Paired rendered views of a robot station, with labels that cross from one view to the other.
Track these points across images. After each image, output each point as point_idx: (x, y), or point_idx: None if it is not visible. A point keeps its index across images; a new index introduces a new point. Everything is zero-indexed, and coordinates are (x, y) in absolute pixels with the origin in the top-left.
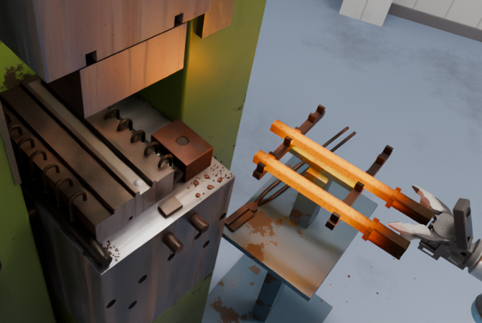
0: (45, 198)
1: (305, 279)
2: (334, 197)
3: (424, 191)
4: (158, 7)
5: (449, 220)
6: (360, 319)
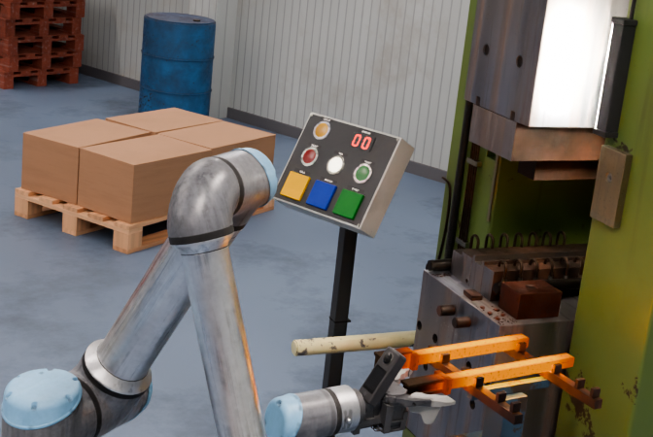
0: None
1: None
2: (454, 350)
3: (441, 396)
4: (504, 95)
5: (395, 390)
6: None
